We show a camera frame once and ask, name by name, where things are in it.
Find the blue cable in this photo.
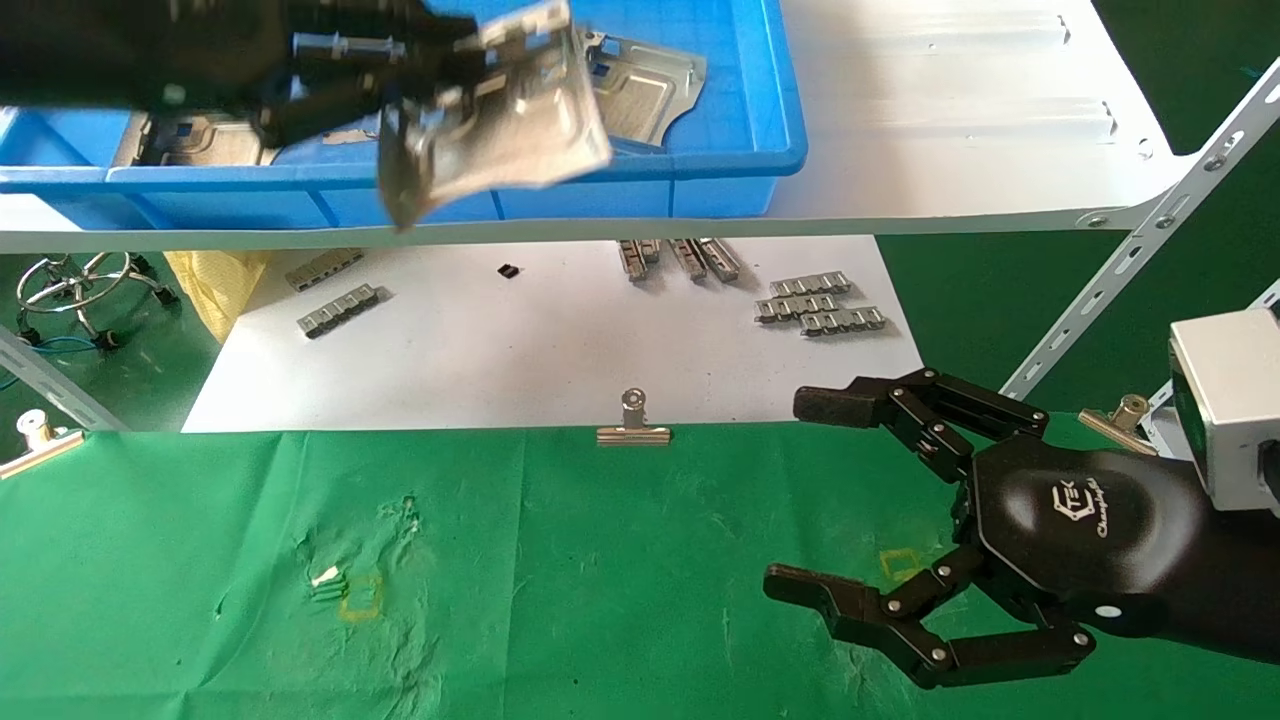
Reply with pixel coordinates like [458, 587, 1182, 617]
[0, 335, 111, 393]

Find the white metal rack shelf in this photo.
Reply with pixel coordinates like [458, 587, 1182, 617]
[0, 0, 1201, 254]

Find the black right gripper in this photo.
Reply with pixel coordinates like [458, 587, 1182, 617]
[763, 367, 1280, 691]

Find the white table sheet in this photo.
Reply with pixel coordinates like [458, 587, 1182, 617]
[180, 237, 926, 433]

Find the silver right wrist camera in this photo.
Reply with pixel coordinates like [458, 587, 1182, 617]
[1168, 308, 1280, 513]

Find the white perforated rack post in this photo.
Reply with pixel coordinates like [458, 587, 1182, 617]
[0, 325, 131, 433]
[1000, 58, 1280, 401]

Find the silver binder clip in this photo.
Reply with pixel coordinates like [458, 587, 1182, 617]
[0, 410, 86, 481]
[597, 388, 673, 447]
[1078, 394, 1161, 457]

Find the sheet metal part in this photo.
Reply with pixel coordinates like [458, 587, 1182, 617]
[378, 0, 613, 231]

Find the flat sheet metal plate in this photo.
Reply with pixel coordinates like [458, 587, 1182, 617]
[575, 30, 709, 151]

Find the grey stamped metal part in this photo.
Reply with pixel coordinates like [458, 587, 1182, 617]
[110, 110, 286, 168]

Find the grey metal connector strip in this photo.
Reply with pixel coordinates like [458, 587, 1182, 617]
[617, 240, 663, 284]
[697, 238, 743, 283]
[285, 248, 366, 293]
[296, 284, 383, 341]
[755, 293, 839, 324]
[768, 270, 853, 299]
[668, 238, 709, 284]
[798, 307, 889, 338]

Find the blue plastic bin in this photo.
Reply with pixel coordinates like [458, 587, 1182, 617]
[0, 0, 809, 231]

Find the yellow plastic bag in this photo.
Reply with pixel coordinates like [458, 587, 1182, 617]
[165, 250, 271, 344]

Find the green table cloth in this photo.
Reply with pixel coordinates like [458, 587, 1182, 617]
[0, 410, 1280, 720]

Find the chrome stool base with casters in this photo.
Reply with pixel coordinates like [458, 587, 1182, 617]
[15, 252, 181, 351]

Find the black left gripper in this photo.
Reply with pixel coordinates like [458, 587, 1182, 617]
[0, 0, 486, 149]

